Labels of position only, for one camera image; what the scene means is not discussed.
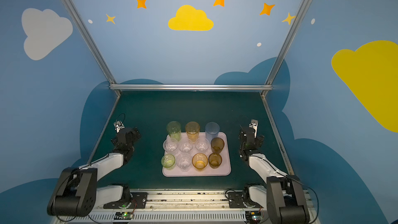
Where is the table edge rail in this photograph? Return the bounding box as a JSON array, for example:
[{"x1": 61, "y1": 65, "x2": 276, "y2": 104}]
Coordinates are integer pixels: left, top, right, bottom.
[
  {"x1": 87, "y1": 96, "x2": 120, "y2": 163},
  {"x1": 261, "y1": 94, "x2": 294, "y2": 175}
]

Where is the right green circuit board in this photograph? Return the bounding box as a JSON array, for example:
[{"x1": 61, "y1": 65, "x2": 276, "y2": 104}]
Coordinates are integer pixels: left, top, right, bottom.
[{"x1": 246, "y1": 212, "x2": 263, "y2": 224}]

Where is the left aluminium frame post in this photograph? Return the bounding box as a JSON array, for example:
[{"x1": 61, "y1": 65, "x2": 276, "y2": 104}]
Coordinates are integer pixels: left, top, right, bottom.
[{"x1": 61, "y1": 0, "x2": 117, "y2": 86}]

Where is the tall green transparent glass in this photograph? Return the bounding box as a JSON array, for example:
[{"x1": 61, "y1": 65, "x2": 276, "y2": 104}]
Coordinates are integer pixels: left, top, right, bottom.
[{"x1": 166, "y1": 121, "x2": 181, "y2": 142}]

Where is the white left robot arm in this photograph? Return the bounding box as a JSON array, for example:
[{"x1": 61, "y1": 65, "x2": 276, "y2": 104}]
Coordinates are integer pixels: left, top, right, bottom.
[{"x1": 47, "y1": 128, "x2": 142, "y2": 217}]

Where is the white vented cable duct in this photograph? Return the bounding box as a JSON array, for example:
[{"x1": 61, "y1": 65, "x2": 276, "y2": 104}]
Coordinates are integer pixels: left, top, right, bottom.
[{"x1": 72, "y1": 211, "x2": 246, "y2": 224}]

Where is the green circuit board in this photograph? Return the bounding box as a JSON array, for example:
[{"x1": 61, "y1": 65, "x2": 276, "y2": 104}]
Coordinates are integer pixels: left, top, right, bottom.
[
  {"x1": 246, "y1": 212, "x2": 263, "y2": 224},
  {"x1": 114, "y1": 212, "x2": 134, "y2": 220}
]

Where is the left table edge rail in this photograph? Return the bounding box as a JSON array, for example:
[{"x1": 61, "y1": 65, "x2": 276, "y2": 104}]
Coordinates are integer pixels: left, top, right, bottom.
[{"x1": 87, "y1": 96, "x2": 120, "y2": 163}]

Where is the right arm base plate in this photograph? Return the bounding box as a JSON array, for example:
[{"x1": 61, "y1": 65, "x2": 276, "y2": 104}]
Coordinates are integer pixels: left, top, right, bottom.
[{"x1": 227, "y1": 191, "x2": 247, "y2": 208}]

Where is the right aluminium frame post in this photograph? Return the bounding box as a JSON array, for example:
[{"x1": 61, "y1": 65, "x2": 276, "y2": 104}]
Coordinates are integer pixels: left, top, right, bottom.
[{"x1": 261, "y1": 0, "x2": 313, "y2": 100}]

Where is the tall frosted blue glass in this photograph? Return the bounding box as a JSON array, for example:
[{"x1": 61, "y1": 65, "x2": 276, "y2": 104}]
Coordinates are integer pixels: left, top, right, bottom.
[{"x1": 205, "y1": 122, "x2": 220, "y2": 142}]

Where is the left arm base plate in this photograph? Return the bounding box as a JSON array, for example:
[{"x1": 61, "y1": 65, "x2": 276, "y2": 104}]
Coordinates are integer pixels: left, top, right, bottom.
[{"x1": 103, "y1": 192, "x2": 148, "y2": 209}]

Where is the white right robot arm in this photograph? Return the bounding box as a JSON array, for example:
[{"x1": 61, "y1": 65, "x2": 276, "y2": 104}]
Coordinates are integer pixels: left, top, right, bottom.
[{"x1": 239, "y1": 127, "x2": 310, "y2": 224}]

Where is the aluminium frame post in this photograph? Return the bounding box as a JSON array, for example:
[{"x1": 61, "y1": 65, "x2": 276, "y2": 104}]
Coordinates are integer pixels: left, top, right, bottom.
[
  {"x1": 261, "y1": 0, "x2": 313, "y2": 100},
  {"x1": 61, "y1": 0, "x2": 117, "y2": 86}
]

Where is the clear faceted glass three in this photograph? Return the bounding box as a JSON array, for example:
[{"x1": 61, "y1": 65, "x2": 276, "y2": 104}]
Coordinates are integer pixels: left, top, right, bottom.
[{"x1": 195, "y1": 139, "x2": 209, "y2": 152}]

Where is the clear faceted glass one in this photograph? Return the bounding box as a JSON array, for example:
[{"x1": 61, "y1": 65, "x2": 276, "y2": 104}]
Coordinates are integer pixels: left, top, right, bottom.
[{"x1": 176, "y1": 152, "x2": 192, "y2": 171}]

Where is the dimpled amber glass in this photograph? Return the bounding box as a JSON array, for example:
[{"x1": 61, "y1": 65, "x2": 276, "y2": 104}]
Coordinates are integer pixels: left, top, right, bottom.
[
  {"x1": 208, "y1": 153, "x2": 222, "y2": 169},
  {"x1": 211, "y1": 138, "x2": 225, "y2": 154}
]

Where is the clear faceted glass two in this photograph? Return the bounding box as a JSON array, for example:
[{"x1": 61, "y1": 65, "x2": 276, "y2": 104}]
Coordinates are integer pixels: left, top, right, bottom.
[{"x1": 178, "y1": 140, "x2": 194, "y2": 153}]

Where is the left green circuit board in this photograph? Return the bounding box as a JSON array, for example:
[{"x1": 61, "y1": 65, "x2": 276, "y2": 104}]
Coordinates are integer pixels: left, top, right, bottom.
[{"x1": 114, "y1": 212, "x2": 134, "y2": 220}]

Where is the horizontal aluminium frame rail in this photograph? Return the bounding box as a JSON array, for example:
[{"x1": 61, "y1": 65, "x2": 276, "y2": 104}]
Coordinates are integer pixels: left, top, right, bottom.
[{"x1": 109, "y1": 84, "x2": 273, "y2": 91}]

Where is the small green transparent glass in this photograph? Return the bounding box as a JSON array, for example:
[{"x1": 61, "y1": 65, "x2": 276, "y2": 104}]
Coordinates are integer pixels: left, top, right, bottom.
[{"x1": 161, "y1": 153, "x2": 176, "y2": 170}]

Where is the tall yellow transparent glass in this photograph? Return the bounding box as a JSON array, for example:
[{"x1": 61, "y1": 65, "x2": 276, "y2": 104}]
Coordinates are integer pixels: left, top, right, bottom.
[{"x1": 185, "y1": 121, "x2": 200, "y2": 143}]

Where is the clear faceted glass four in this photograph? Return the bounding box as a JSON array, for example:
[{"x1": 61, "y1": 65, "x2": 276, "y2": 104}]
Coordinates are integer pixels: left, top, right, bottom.
[{"x1": 163, "y1": 139, "x2": 178, "y2": 155}]

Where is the short yellow transparent glass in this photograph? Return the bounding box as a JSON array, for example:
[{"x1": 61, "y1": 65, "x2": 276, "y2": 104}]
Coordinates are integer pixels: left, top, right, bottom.
[{"x1": 192, "y1": 153, "x2": 208, "y2": 171}]

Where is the white plastic tray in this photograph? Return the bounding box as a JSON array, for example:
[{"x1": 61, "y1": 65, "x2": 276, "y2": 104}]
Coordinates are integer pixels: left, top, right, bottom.
[{"x1": 162, "y1": 132, "x2": 231, "y2": 177}]

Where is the right table edge rail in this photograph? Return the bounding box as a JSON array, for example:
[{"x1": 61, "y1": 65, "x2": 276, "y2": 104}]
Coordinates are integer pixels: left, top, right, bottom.
[{"x1": 261, "y1": 94, "x2": 294, "y2": 175}]

